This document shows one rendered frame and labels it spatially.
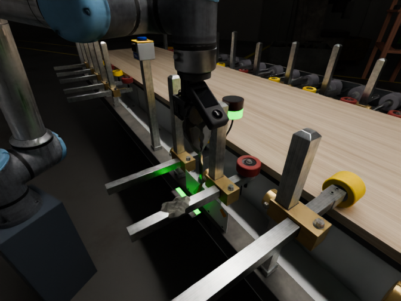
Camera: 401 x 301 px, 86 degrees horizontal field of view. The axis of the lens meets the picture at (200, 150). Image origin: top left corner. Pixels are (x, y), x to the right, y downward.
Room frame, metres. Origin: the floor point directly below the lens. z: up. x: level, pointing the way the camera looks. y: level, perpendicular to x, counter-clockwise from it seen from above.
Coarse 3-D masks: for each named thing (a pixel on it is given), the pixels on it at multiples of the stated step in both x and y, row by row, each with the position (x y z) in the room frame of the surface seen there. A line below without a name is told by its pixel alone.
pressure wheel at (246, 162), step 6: (240, 156) 0.59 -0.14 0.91; (246, 156) 0.59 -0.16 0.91; (252, 156) 0.59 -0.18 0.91; (240, 162) 0.56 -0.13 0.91; (246, 162) 0.56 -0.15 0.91; (252, 162) 0.56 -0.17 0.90; (258, 162) 0.56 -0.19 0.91; (240, 168) 0.54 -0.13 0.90; (246, 168) 0.53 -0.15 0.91; (252, 168) 0.53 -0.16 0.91; (258, 168) 0.53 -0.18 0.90; (240, 174) 0.54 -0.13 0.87; (246, 174) 0.53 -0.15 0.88; (252, 174) 0.52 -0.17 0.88; (246, 186) 0.56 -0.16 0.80
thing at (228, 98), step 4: (228, 96) 0.58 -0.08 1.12; (232, 96) 0.58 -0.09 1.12; (236, 96) 0.58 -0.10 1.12; (228, 100) 0.55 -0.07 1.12; (232, 100) 0.55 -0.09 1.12; (236, 100) 0.55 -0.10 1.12; (240, 100) 0.55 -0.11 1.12; (232, 120) 0.57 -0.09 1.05; (232, 124) 0.57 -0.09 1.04; (228, 132) 0.56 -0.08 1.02
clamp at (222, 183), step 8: (208, 168) 0.57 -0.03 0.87; (208, 176) 0.53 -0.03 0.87; (224, 176) 0.53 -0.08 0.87; (208, 184) 0.53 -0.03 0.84; (216, 184) 0.50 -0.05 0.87; (224, 184) 0.50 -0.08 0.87; (232, 184) 0.50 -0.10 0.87; (224, 192) 0.46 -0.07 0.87; (232, 192) 0.46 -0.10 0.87; (224, 200) 0.46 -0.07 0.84; (232, 200) 0.46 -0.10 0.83
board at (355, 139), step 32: (128, 64) 2.06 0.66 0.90; (160, 64) 2.06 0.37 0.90; (160, 96) 1.22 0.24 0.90; (256, 96) 1.21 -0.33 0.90; (288, 96) 1.21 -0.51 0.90; (320, 96) 1.21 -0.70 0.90; (256, 128) 0.81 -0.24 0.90; (288, 128) 0.81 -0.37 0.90; (320, 128) 0.81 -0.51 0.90; (352, 128) 0.81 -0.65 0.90; (384, 128) 0.81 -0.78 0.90; (320, 160) 0.58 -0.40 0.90; (352, 160) 0.58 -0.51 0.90; (384, 160) 0.58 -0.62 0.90; (320, 192) 0.43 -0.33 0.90; (384, 192) 0.43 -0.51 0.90; (352, 224) 0.33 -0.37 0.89; (384, 224) 0.32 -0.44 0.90
